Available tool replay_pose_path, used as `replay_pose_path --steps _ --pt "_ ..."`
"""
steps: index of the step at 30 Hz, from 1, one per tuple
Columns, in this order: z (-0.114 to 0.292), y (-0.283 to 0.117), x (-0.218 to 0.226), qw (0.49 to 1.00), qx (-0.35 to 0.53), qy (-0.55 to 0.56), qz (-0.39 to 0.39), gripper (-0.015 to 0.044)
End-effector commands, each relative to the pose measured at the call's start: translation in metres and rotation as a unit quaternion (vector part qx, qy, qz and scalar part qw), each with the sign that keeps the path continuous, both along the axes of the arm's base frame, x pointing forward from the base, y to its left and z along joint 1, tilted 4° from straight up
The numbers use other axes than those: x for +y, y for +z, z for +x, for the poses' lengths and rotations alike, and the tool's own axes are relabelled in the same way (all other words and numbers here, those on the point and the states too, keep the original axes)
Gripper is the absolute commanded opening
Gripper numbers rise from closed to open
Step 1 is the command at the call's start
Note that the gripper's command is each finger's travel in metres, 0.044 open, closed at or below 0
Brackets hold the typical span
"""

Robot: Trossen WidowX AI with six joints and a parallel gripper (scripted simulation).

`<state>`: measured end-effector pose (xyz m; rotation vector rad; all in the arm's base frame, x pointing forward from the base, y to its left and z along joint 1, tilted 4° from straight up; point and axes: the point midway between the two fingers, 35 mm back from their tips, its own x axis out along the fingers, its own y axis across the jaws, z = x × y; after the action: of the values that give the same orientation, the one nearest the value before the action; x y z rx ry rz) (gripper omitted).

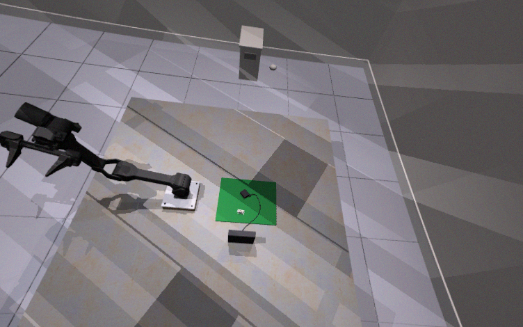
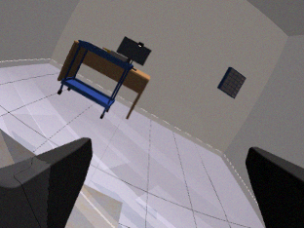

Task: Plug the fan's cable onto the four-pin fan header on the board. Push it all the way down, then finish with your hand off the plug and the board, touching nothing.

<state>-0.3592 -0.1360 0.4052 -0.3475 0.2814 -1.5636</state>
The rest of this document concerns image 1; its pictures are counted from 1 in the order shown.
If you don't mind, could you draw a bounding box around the green circuit board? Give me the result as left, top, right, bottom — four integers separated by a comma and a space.
216, 177, 276, 225

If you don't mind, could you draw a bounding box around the black fan cable with plug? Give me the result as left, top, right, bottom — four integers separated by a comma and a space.
240, 189, 259, 223

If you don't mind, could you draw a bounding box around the black cooling fan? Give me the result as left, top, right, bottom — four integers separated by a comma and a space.
228, 230, 256, 244

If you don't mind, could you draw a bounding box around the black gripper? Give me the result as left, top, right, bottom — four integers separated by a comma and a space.
0, 131, 82, 177

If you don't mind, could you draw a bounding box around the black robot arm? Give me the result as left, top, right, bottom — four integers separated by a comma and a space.
14, 102, 192, 199

